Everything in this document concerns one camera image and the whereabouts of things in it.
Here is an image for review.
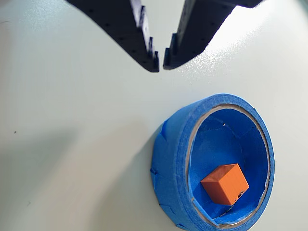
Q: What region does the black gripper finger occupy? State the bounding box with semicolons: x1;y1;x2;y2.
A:
163;0;263;71
66;0;160;73

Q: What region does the orange cube block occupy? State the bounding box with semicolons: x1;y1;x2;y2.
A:
200;163;250;206

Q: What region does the blue tape roll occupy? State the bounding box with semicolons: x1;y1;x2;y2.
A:
150;93;275;231

